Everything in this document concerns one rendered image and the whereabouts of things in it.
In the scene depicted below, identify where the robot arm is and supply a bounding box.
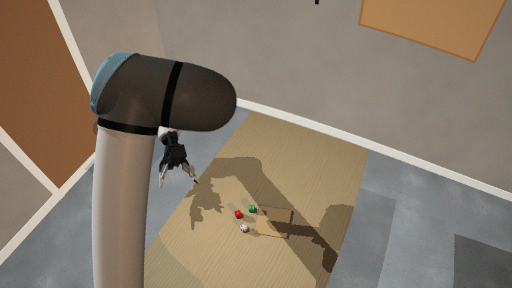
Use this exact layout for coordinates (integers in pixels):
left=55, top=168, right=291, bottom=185
left=90, top=52, right=237, bottom=288

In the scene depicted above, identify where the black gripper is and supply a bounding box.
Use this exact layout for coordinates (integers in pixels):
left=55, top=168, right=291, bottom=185
left=159, top=132, right=199, bottom=188

